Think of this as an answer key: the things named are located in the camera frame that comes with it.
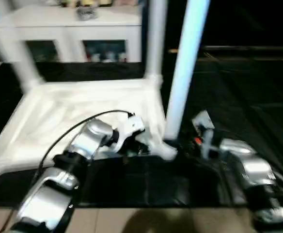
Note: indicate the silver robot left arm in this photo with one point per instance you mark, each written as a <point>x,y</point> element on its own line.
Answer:
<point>78,145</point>

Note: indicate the long black bar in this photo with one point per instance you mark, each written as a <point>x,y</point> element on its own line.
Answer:
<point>248,49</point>

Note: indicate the white glass-door cabinet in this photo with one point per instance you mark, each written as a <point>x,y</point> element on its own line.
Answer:
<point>64,29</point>

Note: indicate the white compartment tray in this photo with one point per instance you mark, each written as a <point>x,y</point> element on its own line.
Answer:
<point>83,111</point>

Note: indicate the small tan tag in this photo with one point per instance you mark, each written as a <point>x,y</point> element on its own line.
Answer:
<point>172,50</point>

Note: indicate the small red bottle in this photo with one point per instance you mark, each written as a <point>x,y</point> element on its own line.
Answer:
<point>89,56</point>

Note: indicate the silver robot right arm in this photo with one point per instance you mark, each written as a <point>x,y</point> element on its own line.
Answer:
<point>253,165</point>

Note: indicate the silver crumpled object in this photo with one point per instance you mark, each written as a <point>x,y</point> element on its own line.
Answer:
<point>86,12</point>

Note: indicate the black work mat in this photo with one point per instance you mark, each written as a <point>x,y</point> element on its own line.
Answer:
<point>243,107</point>

